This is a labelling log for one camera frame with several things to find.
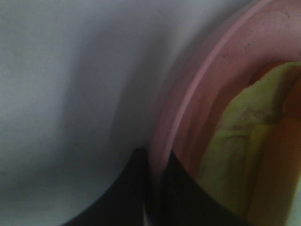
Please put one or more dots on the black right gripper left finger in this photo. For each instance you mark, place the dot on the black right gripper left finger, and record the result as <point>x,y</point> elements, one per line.
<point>123,203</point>

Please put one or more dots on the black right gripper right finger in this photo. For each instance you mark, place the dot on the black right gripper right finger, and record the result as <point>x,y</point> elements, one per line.
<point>177,200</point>

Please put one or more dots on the white bread sandwich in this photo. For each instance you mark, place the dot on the white bread sandwich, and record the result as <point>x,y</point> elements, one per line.
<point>252,163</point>

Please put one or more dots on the pink round plate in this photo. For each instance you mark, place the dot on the pink round plate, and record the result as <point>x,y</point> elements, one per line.
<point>261,32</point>

